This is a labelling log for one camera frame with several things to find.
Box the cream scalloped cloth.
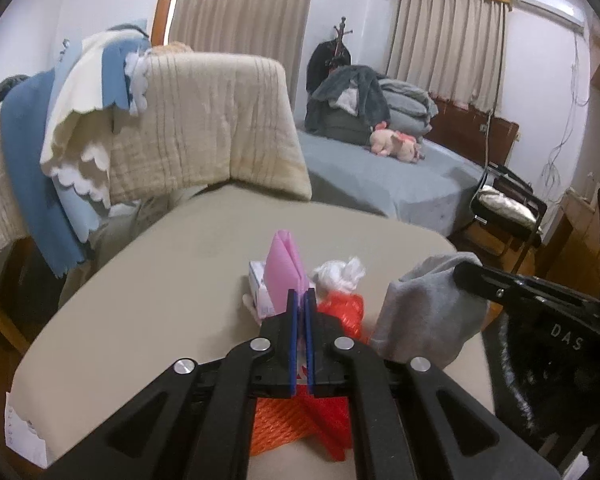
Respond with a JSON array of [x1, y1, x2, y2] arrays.
[[40, 32, 151, 211]]

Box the dark blue cloth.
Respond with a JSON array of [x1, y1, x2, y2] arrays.
[[0, 70, 88, 278]]

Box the grey sock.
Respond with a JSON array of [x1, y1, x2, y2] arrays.
[[370, 253, 488, 368]]

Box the dark green pillow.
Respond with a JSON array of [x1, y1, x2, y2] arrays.
[[305, 100, 381, 146]]

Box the small white box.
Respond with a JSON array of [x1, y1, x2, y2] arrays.
[[244, 260, 281, 321]]

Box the beige quilted cover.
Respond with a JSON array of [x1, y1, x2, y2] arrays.
[[0, 52, 313, 261]]

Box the wooden coat rack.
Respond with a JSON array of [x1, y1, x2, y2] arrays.
[[330, 16, 353, 68]]

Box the folded grey blankets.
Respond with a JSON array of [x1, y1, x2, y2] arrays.
[[377, 76, 438, 137]]

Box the white tissue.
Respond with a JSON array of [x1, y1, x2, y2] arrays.
[[310, 256, 367, 295]]

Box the pink plush pig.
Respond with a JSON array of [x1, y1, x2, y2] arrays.
[[370, 122, 427, 163]]

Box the steel blue cloth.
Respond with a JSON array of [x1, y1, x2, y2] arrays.
[[82, 20, 151, 111]]

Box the wall cables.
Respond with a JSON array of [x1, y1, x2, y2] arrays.
[[542, 25, 588, 196]]

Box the wooden chair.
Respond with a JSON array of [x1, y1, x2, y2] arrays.
[[0, 260, 31, 356]]

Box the bed with grey-blue sheet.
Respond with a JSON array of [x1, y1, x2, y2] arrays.
[[296, 127, 486, 238]]

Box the tan fuzzy cloth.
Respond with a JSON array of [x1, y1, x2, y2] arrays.
[[152, 41, 193, 56]]

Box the black lined trash bin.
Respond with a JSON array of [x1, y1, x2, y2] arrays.
[[482, 310, 600, 471]]

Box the silver cushion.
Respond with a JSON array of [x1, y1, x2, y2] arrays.
[[477, 185, 538, 226]]

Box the dark grey fleece blanket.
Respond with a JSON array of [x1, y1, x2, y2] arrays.
[[311, 65, 391, 128]]

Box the black coat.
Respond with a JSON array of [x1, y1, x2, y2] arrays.
[[307, 40, 352, 96]]

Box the orange foam net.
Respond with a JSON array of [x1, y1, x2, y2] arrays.
[[251, 394, 315, 457], [307, 394, 353, 462]]

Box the white air conditioner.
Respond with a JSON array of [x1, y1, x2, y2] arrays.
[[511, 0, 586, 28]]

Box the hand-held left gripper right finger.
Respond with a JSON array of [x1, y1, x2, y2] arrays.
[[304, 289, 563, 480]]

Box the beige curtain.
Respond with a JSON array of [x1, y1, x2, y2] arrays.
[[386, 0, 508, 116], [169, 0, 317, 116]]

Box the red plastic bag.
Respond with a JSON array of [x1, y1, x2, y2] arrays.
[[314, 291, 368, 345]]

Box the black metal chair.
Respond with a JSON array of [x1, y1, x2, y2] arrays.
[[467, 162, 548, 266]]

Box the pink packet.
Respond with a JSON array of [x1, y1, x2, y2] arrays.
[[264, 230, 317, 318]]

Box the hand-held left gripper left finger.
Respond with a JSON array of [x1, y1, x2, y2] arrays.
[[45, 287, 301, 480]]

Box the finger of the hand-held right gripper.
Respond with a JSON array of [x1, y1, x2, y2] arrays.
[[452, 261, 600, 348]]

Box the beige table cover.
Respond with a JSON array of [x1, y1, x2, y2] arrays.
[[10, 180, 496, 480]]

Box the wooden headboard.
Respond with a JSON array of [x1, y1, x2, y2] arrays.
[[427, 95, 521, 171]]

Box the wooden window frame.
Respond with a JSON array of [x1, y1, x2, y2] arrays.
[[151, 0, 181, 48]]

